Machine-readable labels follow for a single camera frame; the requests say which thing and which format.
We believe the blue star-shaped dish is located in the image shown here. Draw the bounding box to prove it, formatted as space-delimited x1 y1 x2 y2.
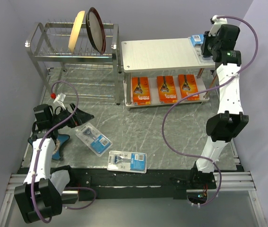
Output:
28 134 70 161

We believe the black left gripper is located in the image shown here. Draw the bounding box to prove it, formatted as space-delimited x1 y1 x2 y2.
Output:
50 103 94 129

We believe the dark brown plate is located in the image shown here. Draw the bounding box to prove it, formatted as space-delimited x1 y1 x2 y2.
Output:
86 7 106 54

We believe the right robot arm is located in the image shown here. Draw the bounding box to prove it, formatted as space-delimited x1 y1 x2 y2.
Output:
189 24 249 188

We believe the blue razor blister pack front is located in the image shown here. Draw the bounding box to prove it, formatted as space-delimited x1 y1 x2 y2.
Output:
107 150 147 174

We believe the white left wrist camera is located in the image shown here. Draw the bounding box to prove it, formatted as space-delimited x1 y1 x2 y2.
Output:
53 93 66 109

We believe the cream plate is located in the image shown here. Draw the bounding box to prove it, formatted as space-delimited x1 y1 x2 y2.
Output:
68 11 85 53

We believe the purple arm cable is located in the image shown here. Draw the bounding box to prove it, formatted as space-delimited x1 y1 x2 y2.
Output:
161 15 259 206
29 80 96 224

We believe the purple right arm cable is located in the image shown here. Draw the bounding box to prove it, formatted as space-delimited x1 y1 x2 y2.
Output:
161 15 259 206

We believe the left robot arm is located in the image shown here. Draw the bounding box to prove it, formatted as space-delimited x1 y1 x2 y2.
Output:
14 103 94 223

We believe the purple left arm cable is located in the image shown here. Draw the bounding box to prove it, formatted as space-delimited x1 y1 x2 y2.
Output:
29 80 96 224

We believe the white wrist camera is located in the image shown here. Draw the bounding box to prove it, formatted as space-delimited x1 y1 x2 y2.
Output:
53 93 66 109
208 15 227 36

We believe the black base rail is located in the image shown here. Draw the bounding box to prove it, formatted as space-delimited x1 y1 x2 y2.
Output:
47 165 217 205

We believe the steel dish rack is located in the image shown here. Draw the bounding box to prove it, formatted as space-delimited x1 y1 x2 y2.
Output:
25 22 122 105

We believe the blue razor blister pack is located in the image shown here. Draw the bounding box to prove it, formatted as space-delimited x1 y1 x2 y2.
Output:
107 150 147 174
188 34 215 65
76 123 113 157

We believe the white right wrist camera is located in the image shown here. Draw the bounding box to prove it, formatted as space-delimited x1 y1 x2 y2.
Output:
208 15 227 36

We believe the orange razor box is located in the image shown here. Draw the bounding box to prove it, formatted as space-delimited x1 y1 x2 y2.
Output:
156 75 177 104
131 77 151 105
178 74 198 98

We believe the white two-tier shelf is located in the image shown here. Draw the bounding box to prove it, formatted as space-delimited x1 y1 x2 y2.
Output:
121 38 215 110

